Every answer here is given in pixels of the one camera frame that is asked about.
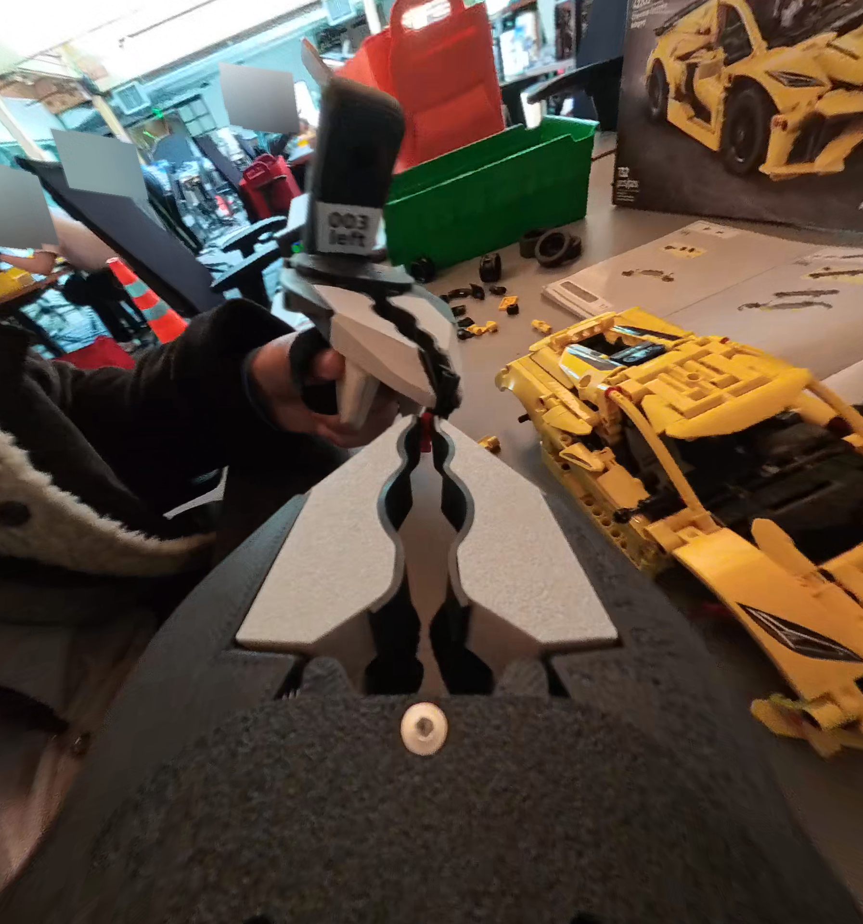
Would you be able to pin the open instruction booklet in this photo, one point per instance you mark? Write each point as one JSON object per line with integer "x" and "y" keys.
{"x": 727, "y": 274}

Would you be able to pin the pile of yellow black brick pieces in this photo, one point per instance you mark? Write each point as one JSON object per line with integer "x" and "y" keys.
{"x": 482, "y": 307}

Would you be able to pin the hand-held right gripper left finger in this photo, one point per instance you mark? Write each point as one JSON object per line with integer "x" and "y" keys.
{"x": 316, "y": 570}

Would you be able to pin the small yellow brick piece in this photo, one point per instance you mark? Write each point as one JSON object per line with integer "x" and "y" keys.
{"x": 490, "y": 442}

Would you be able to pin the black slanted panel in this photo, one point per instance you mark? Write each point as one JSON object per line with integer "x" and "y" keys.
{"x": 135, "y": 231}

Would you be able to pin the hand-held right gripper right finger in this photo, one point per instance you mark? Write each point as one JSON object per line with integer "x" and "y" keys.
{"x": 532, "y": 570}

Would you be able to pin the green plastic bin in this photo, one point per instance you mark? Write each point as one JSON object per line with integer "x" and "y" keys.
{"x": 489, "y": 195}

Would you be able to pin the black office chair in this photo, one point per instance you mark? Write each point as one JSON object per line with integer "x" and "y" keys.
{"x": 251, "y": 252}

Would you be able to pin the red brick pin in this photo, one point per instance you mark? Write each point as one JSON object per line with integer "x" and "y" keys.
{"x": 425, "y": 429}

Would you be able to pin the person's left hand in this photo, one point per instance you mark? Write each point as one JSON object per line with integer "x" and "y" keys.
{"x": 287, "y": 390}

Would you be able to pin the orange traffic cone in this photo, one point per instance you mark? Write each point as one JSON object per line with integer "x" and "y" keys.
{"x": 146, "y": 303}

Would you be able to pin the grey desk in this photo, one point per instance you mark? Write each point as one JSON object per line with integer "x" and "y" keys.
{"x": 547, "y": 404}

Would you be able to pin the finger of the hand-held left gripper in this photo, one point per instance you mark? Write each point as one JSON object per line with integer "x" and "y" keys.
{"x": 431, "y": 317}
{"x": 373, "y": 346}

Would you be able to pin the black monitor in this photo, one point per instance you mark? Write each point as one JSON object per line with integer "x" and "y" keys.
{"x": 597, "y": 43}

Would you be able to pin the dark red bag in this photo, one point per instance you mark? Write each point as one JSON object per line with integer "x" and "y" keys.
{"x": 265, "y": 188}

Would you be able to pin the red plastic bin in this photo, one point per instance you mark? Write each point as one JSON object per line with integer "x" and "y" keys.
{"x": 431, "y": 86}

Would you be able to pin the toy car box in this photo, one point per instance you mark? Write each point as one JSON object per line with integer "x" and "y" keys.
{"x": 763, "y": 108}

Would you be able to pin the black toy tyre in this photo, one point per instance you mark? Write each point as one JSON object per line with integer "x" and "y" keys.
{"x": 489, "y": 268}
{"x": 422, "y": 269}
{"x": 529, "y": 242}
{"x": 554, "y": 249}

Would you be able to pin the yellow toy brick car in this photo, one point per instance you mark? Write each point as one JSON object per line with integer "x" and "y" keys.
{"x": 691, "y": 469}

